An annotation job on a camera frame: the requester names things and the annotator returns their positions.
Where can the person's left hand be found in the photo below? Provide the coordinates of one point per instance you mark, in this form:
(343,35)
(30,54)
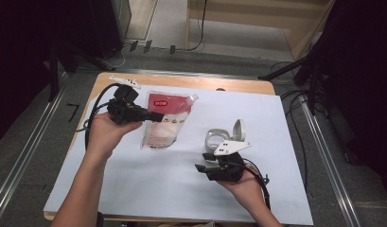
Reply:
(102,135)

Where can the white flip-lid container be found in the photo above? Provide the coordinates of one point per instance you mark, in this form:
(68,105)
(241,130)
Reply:
(219,135)

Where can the metal floor rail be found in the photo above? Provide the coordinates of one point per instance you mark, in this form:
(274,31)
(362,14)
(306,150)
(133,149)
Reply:
(27,145)
(330,164)

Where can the black upright stand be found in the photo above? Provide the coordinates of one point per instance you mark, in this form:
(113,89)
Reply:
(54,75)

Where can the black stand leg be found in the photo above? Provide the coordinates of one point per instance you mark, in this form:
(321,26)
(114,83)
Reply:
(282,69)

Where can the wooden table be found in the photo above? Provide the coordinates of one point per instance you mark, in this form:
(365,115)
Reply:
(181,81)

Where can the light wooden shelf unit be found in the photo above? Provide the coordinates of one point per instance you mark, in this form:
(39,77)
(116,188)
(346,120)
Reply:
(244,19)

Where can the person's right hand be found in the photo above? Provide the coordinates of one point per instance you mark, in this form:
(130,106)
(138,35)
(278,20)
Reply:
(248,190)

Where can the red and white refill pouch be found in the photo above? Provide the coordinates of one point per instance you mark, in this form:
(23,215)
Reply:
(167,126)

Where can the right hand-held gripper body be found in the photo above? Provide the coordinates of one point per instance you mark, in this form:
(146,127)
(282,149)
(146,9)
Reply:
(229,167)

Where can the dark cloth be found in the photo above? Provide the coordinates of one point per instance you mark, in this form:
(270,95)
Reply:
(100,220)

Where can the black cabinet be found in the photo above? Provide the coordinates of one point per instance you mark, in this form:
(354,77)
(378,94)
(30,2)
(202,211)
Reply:
(109,25)

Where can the white paper sheet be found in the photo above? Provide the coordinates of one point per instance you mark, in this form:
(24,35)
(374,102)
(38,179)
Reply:
(188,183)

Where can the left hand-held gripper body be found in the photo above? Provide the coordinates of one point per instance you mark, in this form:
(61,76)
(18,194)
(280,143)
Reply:
(125,108)

